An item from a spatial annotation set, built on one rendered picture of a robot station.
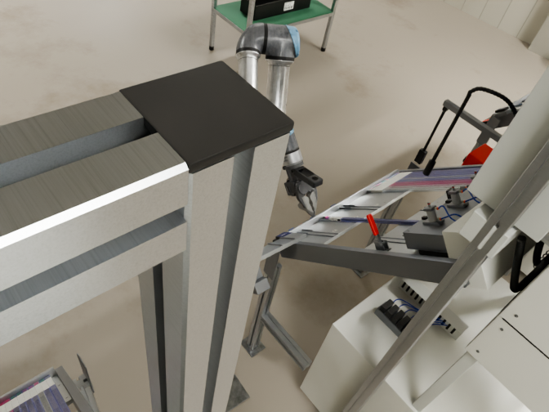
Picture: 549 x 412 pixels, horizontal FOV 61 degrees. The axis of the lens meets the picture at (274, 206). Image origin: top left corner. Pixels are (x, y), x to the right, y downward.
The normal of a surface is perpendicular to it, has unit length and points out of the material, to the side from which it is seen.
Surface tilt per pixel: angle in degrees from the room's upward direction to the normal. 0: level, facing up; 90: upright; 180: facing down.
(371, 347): 0
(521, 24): 90
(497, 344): 90
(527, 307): 90
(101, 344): 0
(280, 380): 0
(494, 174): 90
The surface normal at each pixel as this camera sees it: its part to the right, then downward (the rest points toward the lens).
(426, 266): -0.76, 0.40
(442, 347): 0.15, -0.66
